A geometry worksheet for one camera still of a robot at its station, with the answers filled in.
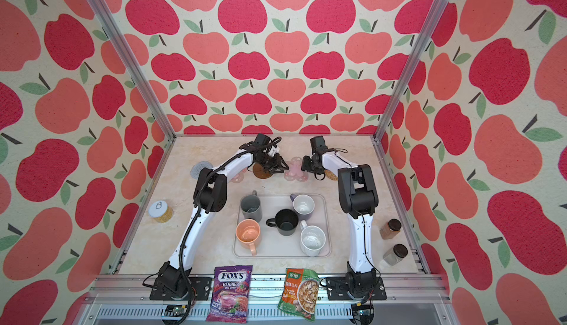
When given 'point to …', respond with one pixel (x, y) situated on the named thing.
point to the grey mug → (251, 207)
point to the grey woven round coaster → (196, 170)
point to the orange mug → (248, 234)
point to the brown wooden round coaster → (260, 172)
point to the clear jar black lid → (395, 255)
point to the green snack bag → (300, 293)
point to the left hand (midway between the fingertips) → (289, 172)
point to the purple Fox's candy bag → (229, 298)
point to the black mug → (286, 221)
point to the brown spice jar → (391, 228)
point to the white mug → (312, 238)
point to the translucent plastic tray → (275, 245)
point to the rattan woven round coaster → (330, 175)
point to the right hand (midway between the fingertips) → (308, 170)
